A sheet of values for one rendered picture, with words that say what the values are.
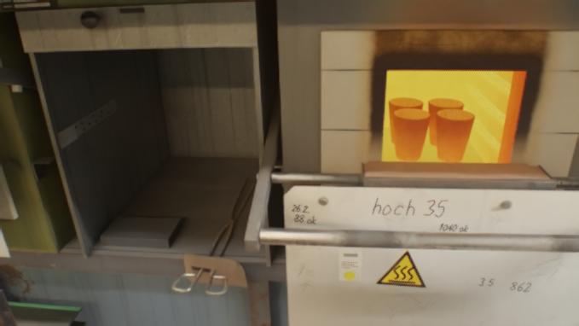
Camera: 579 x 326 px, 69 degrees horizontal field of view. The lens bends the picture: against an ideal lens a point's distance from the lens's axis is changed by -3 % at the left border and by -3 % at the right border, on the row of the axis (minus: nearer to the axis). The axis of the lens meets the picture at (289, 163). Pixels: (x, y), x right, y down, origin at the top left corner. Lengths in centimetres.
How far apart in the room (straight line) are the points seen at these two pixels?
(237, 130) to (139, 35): 76
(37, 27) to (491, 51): 84
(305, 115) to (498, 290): 50
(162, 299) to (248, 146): 61
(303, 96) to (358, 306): 43
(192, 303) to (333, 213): 59
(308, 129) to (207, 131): 76
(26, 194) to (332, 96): 75
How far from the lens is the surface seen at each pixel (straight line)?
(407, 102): 111
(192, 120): 157
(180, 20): 83
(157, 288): 125
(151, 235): 114
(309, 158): 88
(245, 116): 152
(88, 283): 134
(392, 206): 78
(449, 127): 98
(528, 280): 94
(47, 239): 121
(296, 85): 83
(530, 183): 83
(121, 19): 88
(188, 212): 126
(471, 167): 85
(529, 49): 87
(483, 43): 84
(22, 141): 110
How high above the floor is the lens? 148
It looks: 24 degrees down
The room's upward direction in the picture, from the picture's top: 2 degrees counter-clockwise
